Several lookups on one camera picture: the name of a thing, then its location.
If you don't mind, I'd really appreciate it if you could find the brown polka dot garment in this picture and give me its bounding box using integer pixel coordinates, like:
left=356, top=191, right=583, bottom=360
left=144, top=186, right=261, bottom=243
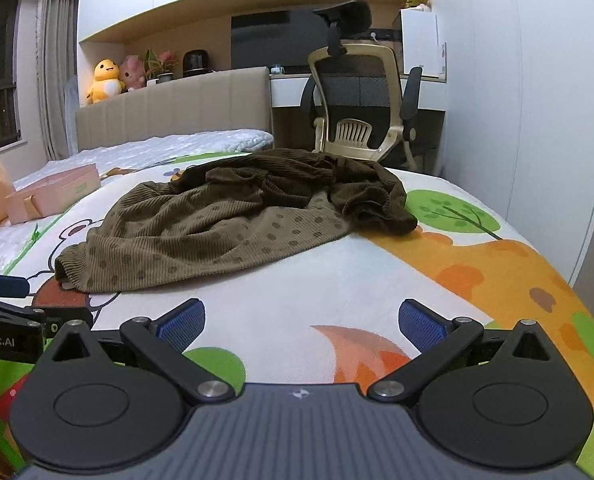
left=54, top=148, right=417, bottom=294

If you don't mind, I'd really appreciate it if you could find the white quilted mattress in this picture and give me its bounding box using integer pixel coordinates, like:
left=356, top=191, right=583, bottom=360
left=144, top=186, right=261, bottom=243
left=0, top=129, right=274, bottom=274

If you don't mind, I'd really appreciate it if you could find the pink gift box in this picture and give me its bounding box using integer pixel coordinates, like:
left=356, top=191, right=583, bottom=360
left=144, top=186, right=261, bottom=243
left=4, top=165, right=101, bottom=224

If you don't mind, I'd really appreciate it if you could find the cartoon animal play mat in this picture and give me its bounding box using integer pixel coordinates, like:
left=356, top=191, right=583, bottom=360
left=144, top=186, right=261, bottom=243
left=0, top=155, right=594, bottom=478

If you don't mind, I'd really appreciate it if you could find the yellow duck plush toy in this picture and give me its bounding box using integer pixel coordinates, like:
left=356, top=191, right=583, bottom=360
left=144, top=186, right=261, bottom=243
left=86, top=58, right=126, bottom=104

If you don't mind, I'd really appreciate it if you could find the beige mesh office chair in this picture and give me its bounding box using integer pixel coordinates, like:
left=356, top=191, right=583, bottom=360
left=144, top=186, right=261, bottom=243
left=301, top=0, right=423, bottom=171

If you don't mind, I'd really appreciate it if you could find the beige upholstered headboard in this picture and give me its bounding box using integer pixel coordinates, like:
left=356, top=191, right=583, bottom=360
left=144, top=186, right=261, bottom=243
left=76, top=67, right=271, bottom=150

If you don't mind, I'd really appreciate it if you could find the pink plush toy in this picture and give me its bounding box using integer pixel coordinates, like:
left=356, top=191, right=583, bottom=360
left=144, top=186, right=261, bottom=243
left=119, top=55, right=145, bottom=92

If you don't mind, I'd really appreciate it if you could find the potted plant with flowers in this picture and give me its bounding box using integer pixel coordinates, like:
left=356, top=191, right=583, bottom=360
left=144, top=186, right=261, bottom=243
left=144, top=49, right=178, bottom=80

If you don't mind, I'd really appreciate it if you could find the black kettle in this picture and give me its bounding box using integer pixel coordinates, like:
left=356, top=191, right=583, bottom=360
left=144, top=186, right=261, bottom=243
left=182, top=49, right=212, bottom=77

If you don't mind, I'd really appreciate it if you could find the grey window curtain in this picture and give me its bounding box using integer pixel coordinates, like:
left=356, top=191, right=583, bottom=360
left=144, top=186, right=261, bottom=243
left=36, top=0, right=78, bottom=160

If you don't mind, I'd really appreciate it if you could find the white board on desk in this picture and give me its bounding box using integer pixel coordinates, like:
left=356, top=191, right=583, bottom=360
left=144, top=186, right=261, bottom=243
left=400, top=9, right=446, bottom=79

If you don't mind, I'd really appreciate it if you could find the black computer monitor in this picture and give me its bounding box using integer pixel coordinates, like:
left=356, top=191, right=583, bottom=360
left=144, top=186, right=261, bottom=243
left=231, top=6, right=327, bottom=74

